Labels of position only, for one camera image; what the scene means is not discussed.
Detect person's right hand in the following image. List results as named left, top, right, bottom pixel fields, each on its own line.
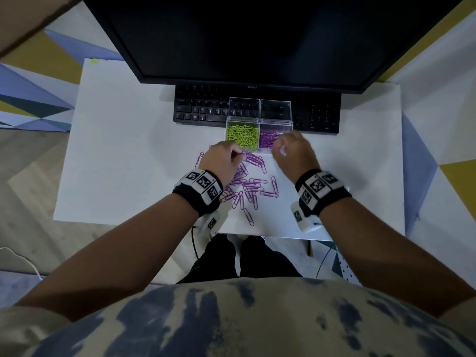
left=271, top=130, right=321, bottom=184

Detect person's left hand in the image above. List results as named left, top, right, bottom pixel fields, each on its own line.
left=197, top=141, right=244, bottom=190

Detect small heap of purple clips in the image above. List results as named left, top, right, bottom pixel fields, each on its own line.
left=259, top=130, right=285, bottom=149

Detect heap of green paper clips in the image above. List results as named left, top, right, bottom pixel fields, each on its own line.
left=227, top=124, right=259, bottom=149

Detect heap of purple paper clips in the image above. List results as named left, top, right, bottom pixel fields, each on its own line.
left=195, top=144, right=280, bottom=227

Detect transparent box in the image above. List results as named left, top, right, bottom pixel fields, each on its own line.
left=257, top=99, right=295, bottom=150
left=226, top=97, right=261, bottom=152

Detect person's right forearm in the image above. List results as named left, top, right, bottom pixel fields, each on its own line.
left=319, top=196, right=476, bottom=318

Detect person's left forearm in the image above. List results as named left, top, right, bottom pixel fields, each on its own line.
left=14, top=193, right=200, bottom=322

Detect person's black trousers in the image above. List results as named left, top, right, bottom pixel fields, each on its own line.
left=178, top=234, right=302, bottom=284

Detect person's tie-dye shirt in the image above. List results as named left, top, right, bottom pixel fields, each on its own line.
left=0, top=277, right=476, bottom=357

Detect black left wristband with markers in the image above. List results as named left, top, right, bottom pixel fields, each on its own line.
left=172, top=169, right=224, bottom=217

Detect black wristband with markers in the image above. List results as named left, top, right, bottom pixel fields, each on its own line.
left=172, top=169, right=224, bottom=217
left=295, top=169, right=353, bottom=218

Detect black right wristband with markers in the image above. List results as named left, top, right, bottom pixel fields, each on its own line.
left=295, top=169, right=353, bottom=218

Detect black keyboard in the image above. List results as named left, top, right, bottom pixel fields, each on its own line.
left=173, top=84, right=342, bottom=135

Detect black computer monitor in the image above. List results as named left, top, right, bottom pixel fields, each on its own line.
left=81, top=0, right=468, bottom=95

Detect brown wooden board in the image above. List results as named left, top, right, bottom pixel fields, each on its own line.
left=0, top=0, right=82, bottom=58

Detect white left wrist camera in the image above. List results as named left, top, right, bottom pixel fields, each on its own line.
left=200, top=215, right=222, bottom=235

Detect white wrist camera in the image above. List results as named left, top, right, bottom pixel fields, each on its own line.
left=291, top=202, right=323, bottom=234
left=200, top=215, right=222, bottom=235

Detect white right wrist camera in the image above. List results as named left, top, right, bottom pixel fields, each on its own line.
left=291, top=202, right=323, bottom=234

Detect black right camera cable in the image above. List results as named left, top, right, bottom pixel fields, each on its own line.
left=316, top=243, right=337, bottom=279

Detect white cable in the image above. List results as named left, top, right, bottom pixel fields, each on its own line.
left=0, top=247, right=44, bottom=281

